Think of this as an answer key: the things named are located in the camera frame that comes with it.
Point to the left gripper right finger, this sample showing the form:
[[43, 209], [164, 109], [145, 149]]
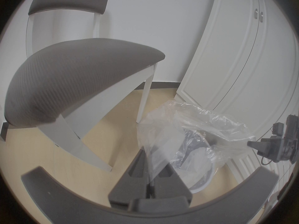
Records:
[[175, 188]]

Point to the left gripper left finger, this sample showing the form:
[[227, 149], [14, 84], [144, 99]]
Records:
[[123, 190]]

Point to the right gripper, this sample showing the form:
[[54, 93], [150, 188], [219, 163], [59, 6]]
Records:
[[272, 148]]

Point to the clear plastic bag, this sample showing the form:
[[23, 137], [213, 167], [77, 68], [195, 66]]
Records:
[[163, 115]]

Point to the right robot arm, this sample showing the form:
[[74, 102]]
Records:
[[292, 125]]

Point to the white trash bin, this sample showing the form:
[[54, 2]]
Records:
[[205, 178]]

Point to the grey padded white chair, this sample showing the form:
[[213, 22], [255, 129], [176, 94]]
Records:
[[70, 73]]

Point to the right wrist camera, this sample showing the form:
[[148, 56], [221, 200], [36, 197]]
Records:
[[278, 129]]

